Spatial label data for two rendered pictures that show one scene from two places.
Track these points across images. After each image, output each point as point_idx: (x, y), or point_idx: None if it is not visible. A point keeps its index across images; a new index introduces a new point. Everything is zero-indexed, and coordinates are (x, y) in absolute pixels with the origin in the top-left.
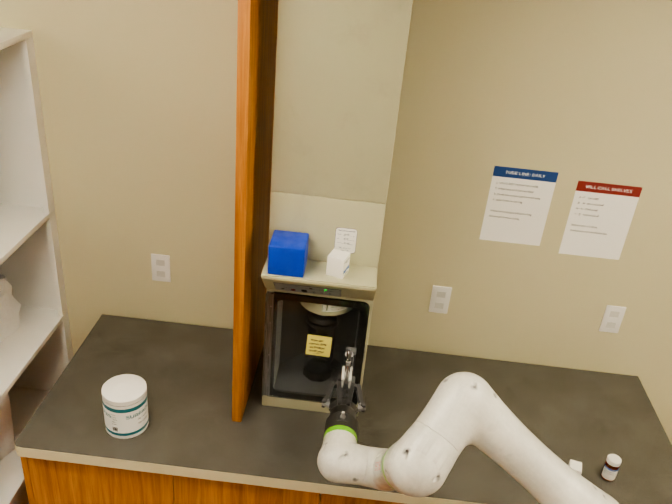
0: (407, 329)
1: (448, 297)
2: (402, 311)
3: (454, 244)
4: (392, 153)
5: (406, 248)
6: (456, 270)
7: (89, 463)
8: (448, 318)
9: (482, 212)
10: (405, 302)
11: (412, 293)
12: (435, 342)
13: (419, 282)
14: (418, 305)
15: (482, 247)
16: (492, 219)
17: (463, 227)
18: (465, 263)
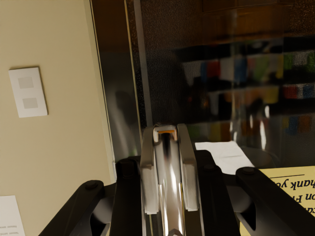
0: (59, 21)
1: (17, 100)
2: (78, 56)
3: (42, 181)
4: None
5: (104, 163)
6: (25, 144)
7: None
8: (2, 60)
9: (26, 228)
10: (78, 74)
11: (73, 93)
12: (3, 4)
13: (69, 114)
14: (57, 73)
15: (5, 184)
16: (10, 222)
17: (41, 205)
18: (17, 158)
